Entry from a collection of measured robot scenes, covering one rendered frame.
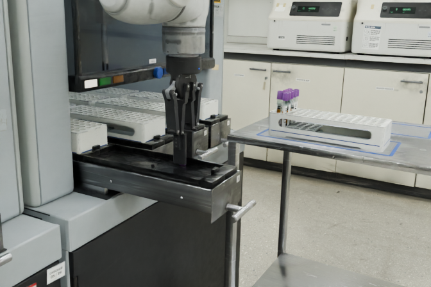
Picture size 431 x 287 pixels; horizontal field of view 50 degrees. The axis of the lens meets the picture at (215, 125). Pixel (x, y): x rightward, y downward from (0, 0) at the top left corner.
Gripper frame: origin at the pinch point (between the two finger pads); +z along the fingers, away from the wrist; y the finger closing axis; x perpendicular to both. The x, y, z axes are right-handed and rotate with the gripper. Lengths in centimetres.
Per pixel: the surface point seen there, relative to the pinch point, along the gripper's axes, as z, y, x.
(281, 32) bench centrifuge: -18, -225, -59
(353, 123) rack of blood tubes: -3.7, -28.3, 30.9
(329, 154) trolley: 3.2, -22.3, 27.0
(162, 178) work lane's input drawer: 3.9, 10.2, 1.3
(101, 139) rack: 0.9, 2.0, -21.8
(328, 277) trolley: 57, -57, 22
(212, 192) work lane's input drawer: 4.2, 11.1, 13.3
